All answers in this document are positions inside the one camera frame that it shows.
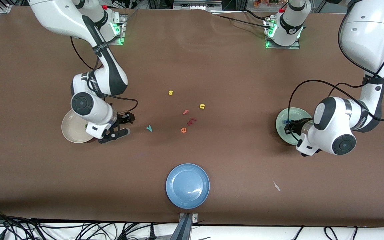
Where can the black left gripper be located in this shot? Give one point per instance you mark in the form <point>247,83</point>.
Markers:
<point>297,126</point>

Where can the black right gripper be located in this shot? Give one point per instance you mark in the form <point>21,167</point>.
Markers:
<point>122,118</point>

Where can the teal letter y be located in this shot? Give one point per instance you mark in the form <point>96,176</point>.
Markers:
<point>149,128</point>

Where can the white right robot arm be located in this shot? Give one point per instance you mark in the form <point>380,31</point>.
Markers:
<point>88,106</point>

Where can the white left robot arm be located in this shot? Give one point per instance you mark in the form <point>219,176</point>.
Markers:
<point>335,120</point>

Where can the green round plate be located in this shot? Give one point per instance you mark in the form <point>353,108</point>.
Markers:
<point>283,136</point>

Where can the beige round plate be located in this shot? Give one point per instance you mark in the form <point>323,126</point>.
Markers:
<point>73,131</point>

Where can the white paper scrap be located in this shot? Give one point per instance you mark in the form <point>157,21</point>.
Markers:
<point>276,186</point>

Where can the brown table cover sheet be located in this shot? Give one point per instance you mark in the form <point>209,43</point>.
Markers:
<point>192,66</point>

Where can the blue round plate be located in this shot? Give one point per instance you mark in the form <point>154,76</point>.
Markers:
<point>187,186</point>

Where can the black power plug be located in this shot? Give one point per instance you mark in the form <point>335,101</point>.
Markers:
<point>152,234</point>

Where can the orange flowers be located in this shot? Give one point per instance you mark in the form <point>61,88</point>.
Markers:
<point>265,2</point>

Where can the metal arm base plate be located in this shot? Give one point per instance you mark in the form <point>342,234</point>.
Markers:
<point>117,41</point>
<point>282,47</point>

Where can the grey metal camera post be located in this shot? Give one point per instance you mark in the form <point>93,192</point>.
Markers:
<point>186,228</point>

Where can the aluminium frame bar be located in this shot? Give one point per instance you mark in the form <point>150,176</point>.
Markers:
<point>195,5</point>

